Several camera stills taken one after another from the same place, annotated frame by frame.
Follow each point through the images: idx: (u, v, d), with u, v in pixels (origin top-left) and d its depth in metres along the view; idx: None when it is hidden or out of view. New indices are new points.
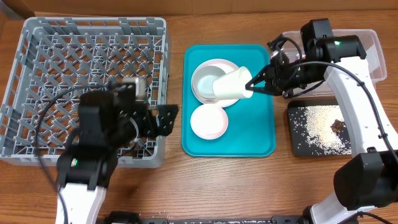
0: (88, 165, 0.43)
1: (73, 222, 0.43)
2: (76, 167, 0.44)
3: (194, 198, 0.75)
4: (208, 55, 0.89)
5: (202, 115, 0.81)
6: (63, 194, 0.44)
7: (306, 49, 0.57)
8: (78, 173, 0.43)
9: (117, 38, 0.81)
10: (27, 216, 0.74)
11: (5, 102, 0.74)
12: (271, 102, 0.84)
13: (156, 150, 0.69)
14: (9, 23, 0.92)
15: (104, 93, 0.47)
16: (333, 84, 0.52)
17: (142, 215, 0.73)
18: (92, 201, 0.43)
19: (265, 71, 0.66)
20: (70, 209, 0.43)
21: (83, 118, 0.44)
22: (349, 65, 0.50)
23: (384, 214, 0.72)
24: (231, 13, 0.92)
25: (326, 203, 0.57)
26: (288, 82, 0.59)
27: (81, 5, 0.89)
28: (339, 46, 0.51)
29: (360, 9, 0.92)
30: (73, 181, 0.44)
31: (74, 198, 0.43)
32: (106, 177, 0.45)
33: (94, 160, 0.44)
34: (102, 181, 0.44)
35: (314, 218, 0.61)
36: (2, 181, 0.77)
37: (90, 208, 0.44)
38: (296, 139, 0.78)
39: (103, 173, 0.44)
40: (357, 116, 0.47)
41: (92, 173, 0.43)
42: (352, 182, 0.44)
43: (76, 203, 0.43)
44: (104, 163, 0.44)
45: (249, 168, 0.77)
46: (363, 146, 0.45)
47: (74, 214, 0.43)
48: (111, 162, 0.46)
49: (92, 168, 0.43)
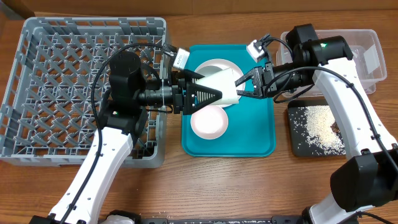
0: (125, 119, 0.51)
1: (104, 155, 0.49)
2: (117, 116, 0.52)
3: (194, 198, 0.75)
4: (208, 55, 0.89)
5: (202, 116, 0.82)
6: (102, 131, 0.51)
7: (293, 53, 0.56)
8: (115, 122, 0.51)
9: (117, 38, 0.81)
10: (26, 216, 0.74)
11: (5, 102, 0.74)
12: (272, 102, 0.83)
13: (157, 150, 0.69)
14: (9, 23, 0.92)
15: (133, 59, 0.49)
16: (322, 86, 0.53)
17: (142, 215, 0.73)
18: (125, 142, 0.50)
19: (254, 73, 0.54)
20: (104, 144, 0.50)
21: (114, 85, 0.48)
22: (337, 67, 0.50)
23: (384, 214, 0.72)
24: (231, 13, 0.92)
25: (326, 204, 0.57)
26: (286, 86, 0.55)
27: (81, 5, 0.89)
28: (325, 47, 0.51)
29: (359, 9, 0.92)
30: (110, 126, 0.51)
31: (111, 135, 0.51)
32: (138, 129, 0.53)
33: (129, 117, 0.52)
34: (134, 136, 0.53)
35: (314, 219, 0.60)
36: (2, 181, 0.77)
37: (121, 148, 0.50)
38: (296, 139, 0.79)
39: (136, 128, 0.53)
40: (349, 117, 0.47)
41: (126, 127, 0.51)
42: (348, 182, 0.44)
43: (111, 140, 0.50)
44: (137, 121, 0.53)
45: (249, 168, 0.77)
46: (357, 149, 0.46)
47: (107, 150, 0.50)
48: (142, 119, 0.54)
49: (127, 125, 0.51)
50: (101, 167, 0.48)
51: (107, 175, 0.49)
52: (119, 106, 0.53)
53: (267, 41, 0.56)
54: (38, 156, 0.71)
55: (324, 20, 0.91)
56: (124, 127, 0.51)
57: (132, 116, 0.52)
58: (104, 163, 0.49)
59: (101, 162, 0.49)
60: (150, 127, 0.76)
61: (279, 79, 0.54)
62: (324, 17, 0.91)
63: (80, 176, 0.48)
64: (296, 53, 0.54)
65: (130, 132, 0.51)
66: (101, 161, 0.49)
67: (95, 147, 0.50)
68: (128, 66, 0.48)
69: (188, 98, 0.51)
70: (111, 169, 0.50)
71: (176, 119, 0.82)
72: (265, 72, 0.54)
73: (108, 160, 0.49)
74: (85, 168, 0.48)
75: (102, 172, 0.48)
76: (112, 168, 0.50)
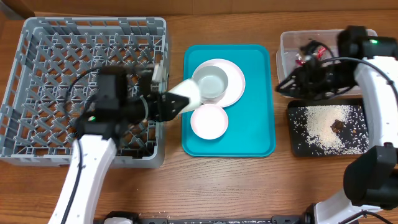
0: (104, 124, 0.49)
1: (86, 166, 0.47)
2: (94, 122, 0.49)
3: (194, 198, 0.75)
4: (208, 55, 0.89)
5: (200, 121, 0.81)
6: (80, 141, 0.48)
7: (340, 45, 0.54)
8: (93, 128, 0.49)
9: (117, 38, 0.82)
10: (26, 216, 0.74)
11: (5, 103, 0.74)
12: (272, 102, 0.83)
13: (157, 149, 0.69)
14: (9, 23, 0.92)
15: (119, 68, 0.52)
16: (362, 81, 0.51)
17: (142, 214, 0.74)
18: (106, 148, 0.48)
19: (295, 73, 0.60)
20: (85, 155, 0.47)
21: (102, 83, 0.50)
22: (381, 64, 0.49)
23: (384, 214, 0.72)
24: (231, 13, 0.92)
25: (331, 201, 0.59)
26: (321, 86, 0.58)
27: (81, 5, 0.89)
28: (375, 44, 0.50)
29: (359, 9, 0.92)
30: (89, 133, 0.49)
31: (90, 144, 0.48)
32: (120, 133, 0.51)
33: (107, 121, 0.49)
34: (116, 138, 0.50)
35: (316, 215, 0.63)
36: (2, 181, 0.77)
37: (104, 156, 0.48)
38: (296, 139, 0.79)
39: (117, 130, 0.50)
40: (382, 111, 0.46)
41: (106, 131, 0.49)
42: (362, 174, 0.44)
43: (91, 149, 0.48)
44: (117, 124, 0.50)
45: (249, 168, 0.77)
46: (380, 140, 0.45)
47: (88, 160, 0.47)
48: (124, 123, 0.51)
49: (107, 127, 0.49)
50: (86, 180, 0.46)
51: (94, 184, 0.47)
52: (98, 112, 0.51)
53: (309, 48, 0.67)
54: (38, 156, 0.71)
55: (324, 20, 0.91)
56: (104, 130, 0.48)
57: (111, 119, 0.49)
58: (88, 175, 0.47)
59: (86, 174, 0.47)
60: (150, 127, 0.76)
61: (315, 79, 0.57)
62: (324, 17, 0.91)
63: (66, 192, 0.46)
64: (343, 45, 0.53)
65: (111, 136, 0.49)
66: (85, 172, 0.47)
67: (76, 159, 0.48)
68: (114, 70, 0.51)
69: (168, 104, 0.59)
70: (96, 179, 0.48)
71: (175, 119, 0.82)
72: (304, 72, 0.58)
73: (91, 170, 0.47)
74: (69, 183, 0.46)
75: (88, 183, 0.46)
76: (97, 178, 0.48)
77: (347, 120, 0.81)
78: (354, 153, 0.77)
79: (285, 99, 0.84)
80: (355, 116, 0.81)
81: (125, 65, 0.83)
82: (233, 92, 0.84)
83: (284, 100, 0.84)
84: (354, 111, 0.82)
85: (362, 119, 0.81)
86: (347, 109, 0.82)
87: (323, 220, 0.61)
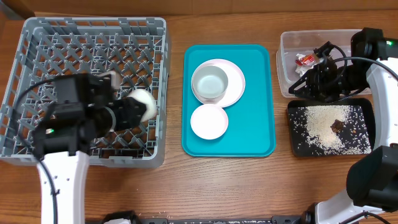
0: (64, 133, 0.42)
1: (61, 190, 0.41)
2: (52, 134, 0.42)
3: (194, 198, 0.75)
4: (208, 55, 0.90)
5: (198, 122, 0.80)
6: (45, 162, 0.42)
7: (355, 46, 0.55)
8: (55, 140, 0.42)
9: (117, 38, 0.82)
10: (27, 216, 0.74)
11: (5, 103, 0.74)
12: (272, 102, 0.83)
13: (157, 149, 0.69)
14: (9, 23, 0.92)
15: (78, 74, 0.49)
16: (373, 82, 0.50)
17: (142, 215, 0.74)
18: (77, 162, 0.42)
19: (310, 74, 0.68)
20: (55, 177, 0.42)
21: (61, 88, 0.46)
22: (394, 65, 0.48)
23: (382, 214, 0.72)
24: (231, 13, 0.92)
25: (333, 201, 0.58)
26: (330, 88, 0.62)
27: (81, 5, 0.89)
28: (390, 46, 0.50)
29: (359, 9, 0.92)
30: (51, 147, 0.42)
31: (58, 164, 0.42)
32: (87, 139, 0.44)
33: (68, 128, 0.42)
34: (84, 144, 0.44)
35: (318, 214, 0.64)
36: (2, 181, 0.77)
37: (77, 175, 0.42)
38: (296, 139, 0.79)
39: (83, 136, 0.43)
40: (390, 111, 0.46)
41: (70, 139, 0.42)
42: (365, 174, 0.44)
43: (60, 170, 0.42)
44: (81, 128, 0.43)
45: (249, 168, 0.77)
46: (387, 141, 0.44)
47: (61, 183, 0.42)
48: (90, 128, 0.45)
49: (69, 134, 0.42)
50: (64, 208, 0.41)
51: (76, 208, 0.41)
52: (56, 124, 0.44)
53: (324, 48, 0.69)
54: None
55: (324, 20, 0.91)
56: (68, 138, 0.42)
57: (72, 125, 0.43)
58: (65, 199, 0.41)
59: (62, 200, 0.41)
60: (150, 127, 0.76)
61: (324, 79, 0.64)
62: (324, 17, 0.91)
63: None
64: (358, 45, 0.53)
65: (76, 142, 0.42)
66: (60, 198, 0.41)
67: (47, 186, 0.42)
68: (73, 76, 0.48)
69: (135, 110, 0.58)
70: (76, 201, 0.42)
71: (175, 119, 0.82)
72: (311, 75, 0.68)
73: (67, 195, 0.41)
74: (48, 212, 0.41)
75: (68, 210, 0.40)
76: (78, 198, 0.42)
77: (347, 120, 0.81)
78: (354, 153, 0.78)
79: (285, 99, 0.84)
80: (355, 116, 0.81)
81: (119, 66, 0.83)
82: (233, 91, 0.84)
83: (284, 100, 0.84)
84: (354, 111, 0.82)
85: (362, 119, 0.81)
86: (347, 109, 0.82)
87: (324, 219, 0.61)
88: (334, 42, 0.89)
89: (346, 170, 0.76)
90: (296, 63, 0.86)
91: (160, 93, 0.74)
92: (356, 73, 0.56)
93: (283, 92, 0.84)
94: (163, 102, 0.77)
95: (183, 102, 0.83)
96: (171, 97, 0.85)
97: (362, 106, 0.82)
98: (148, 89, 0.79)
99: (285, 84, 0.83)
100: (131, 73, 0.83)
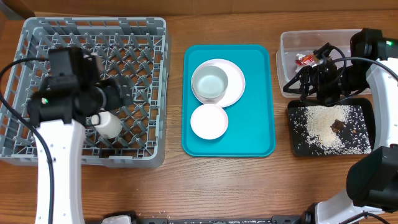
0: (60, 104, 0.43)
1: (57, 158, 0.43)
2: (48, 104, 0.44)
3: (194, 198, 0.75)
4: (208, 56, 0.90)
5: (199, 122, 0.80)
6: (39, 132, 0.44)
7: (355, 48, 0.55)
8: (50, 111, 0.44)
9: (117, 38, 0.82)
10: (27, 216, 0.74)
11: (5, 103, 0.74)
12: (272, 102, 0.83)
13: (157, 149, 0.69)
14: (9, 23, 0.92)
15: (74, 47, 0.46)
16: (373, 83, 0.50)
17: (142, 215, 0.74)
18: (71, 133, 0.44)
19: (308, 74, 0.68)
20: (51, 145, 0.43)
21: (53, 60, 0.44)
22: (394, 66, 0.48)
23: (382, 214, 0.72)
24: (231, 13, 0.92)
25: (332, 202, 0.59)
26: (329, 88, 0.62)
27: (81, 5, 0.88)
28: (390, 46, 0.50)
29: (359, 9, 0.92)
30: (47, 120, 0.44)
31: (53, 133, 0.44)
32: (82, 111, 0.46)
33: (63, 98, 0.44)
34: (79, 114, 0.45)
35: (318, 214, 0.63)
36: (2, 181, 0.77)
37: (72, 144, 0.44)
38: (296, 139, 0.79)
39: (78, 107, 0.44)
40: (390, 113, 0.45)
41: (66, 109, 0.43)
42: (365, 174, 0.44)
43: (55, 138, 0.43)
44: (76, 98, 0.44)
45: (249, 168, 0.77)
46: (387, 141, 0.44)
47: (56, 152, 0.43)
48: (83, 96, 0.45)
49: (64, 104, 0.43)
50: (60, 174, 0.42)
51: (72, 173, 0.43)
52: (50, 93, 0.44)
53: (324, 50, 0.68)
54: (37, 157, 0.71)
55: (324, 20, 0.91)
56: (63, 112, 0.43)
57: (67, 94, 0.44)
58: (60, 169, 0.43)
59: (58, 168, 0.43)
60: (150, 127, 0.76)
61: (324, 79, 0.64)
62: (324, 17, 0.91)
63: (43, 193, 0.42)
64: (357, 47, 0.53)
65: (73, 116, 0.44)
66: (56, 167, 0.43)
67: (42, 153, 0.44)
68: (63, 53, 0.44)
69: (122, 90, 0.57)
70: (72, 171, 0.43)
71: (175, 119, 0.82)
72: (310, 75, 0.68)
73: (63, 164, 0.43)
74: (45, 180, 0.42)
75: (64, 171, 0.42)
76: (73, 168, 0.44)
77: (347, 120, 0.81)
78: (354, 153, 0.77)
79: (285, 99, 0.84)
80: (355, 116, 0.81)
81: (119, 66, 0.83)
82: (233, 91, 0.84)
83: (284, 100, 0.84)
84: (354, 111, 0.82)
85: (362, 119, 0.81)
86: (347, 109, 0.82)
87: (324, 219, 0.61)
88: (334, 42, 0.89)
89: (346, 170, 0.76)
90: (296, 63, 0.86)
91: (160, 93, 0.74)
92: (357, 73, 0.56)
93: (283, 92, 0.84)
94: (162, 102, 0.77)
95: (183, 102, 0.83)
96: (171, 97, 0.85)
97: (362, 106, 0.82)
98: (148, 88, 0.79)
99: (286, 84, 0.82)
100: (131, 73, 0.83)
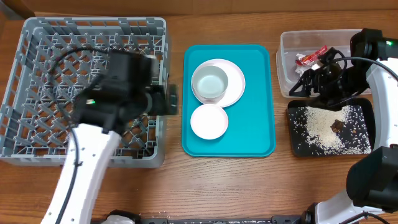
0: (104, 110, 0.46)
1: (84, 162, 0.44)
2: (95, 107, 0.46)
3: (194, 198, 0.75)
4: (208, 56, 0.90)
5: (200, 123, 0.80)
6: (76, 132, 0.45)
7: (355, 48, 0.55)
8: (94, 114, 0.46)
9: (117, 38, 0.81)
10: (27, 216, 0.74)
11: (5, 103, 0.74)
12: (272, 102, 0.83)
13: (157, 150, 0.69)
14: (9, 23, 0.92)
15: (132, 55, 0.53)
16: (373, 83, 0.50)
17: (142, 215, 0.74)
18: (106, 142, 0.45)
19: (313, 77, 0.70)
20: (83, 148, 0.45)
21: (112, 65, 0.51)
22: (393, 66, 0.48)
23: (382, 214, 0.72)
24: (231, 13, 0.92)
25: (332, 202, 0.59)
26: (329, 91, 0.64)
27: (81, 5, 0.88)
28: (390, 46, 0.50)
29: (359, 9, 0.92)
30: (86, 122, 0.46)
31: (87, 136, 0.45)
32: (122, 121, 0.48)
33: (110, 104, 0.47)
34: (119, 124, 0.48)
35: (318, 214, 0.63)
36: (2, 181, 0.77)
37: (102, 153, 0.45)
38: (296, 139, 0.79)
39: (120, 116, 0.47)
40: (390, 114, 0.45)
41: (110, 116, 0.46)
42: (365, 174, 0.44)
43: (89, 143, 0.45)
44: (121, 107, 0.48)
45: (249, 168, 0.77)
46: (387, 142, 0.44)
47: (86, 157, 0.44)
48: (128, 106, 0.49)
49: (111, 110, 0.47)
50: (81, 179, 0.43)
51: (92, 182, 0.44)
52: (100, 94, 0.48)
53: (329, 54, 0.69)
54: (37, 156, 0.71)
55: (324, 20, 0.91)
56: (104, 119, 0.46)
57: (115, 101, 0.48)
58: (86, 174, 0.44)
59: (82, 173, 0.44)
60: (150, 127, 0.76)
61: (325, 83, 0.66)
62: (324, 17, 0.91)
63: (60, 190, 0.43)
64: (357, 47, 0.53)
65: (114, 124, 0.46)
66: (82, 171, 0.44)
67: (72, 153, 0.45)
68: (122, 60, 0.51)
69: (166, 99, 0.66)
70: (94, 179, 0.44)
71: (175, 119, 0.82)
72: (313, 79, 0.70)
73: (87, 171, 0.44)
74: (66, 179, 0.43)
75: (87, 177, 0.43)
76: (96, 178, 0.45)
77: (347, 120, 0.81)
78: (354, 153, 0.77)
79: (285, 99, 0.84)
80: (355, 116, 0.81)
81: None
82: (233, 91, 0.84)
83: (284, 100, 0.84)
84: (354, 112, 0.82)
85: (362, 119, 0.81)
86: (347, 109, 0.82)
87: (324, 219, 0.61)
88: (334, 42, 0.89)
89: (346, 170, 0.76)
90: (296, 63, 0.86)
91: None
92: (356, 74, 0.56)
93: (283, 92, 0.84)
94: None
95: (183, 102, 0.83)
96: None
97: (362, 106, 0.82)
98: None
99: (285, 84, 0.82)
100: None
